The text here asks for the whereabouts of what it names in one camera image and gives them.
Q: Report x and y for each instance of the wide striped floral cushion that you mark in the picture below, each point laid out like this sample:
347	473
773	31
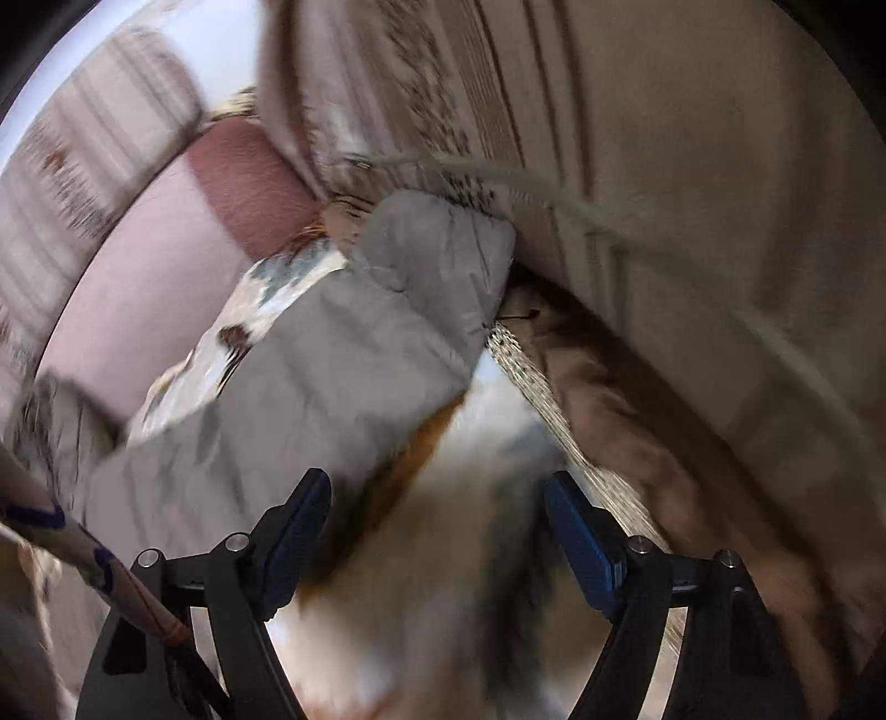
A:
429	83

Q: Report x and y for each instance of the taupe quilted puffer jacket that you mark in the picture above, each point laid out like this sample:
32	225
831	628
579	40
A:
332	346

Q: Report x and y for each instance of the cream leaf-print plush blanket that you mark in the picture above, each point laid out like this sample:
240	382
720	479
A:
277	280

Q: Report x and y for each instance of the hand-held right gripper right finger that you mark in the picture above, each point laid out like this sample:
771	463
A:
581	534

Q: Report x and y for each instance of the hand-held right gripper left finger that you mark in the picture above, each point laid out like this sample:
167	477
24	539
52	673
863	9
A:
297	534

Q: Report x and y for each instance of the pink quilted bolster cushion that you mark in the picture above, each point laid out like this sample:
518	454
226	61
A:
159	277

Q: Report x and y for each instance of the long striped floral cushion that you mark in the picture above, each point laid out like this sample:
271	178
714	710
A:
104	138

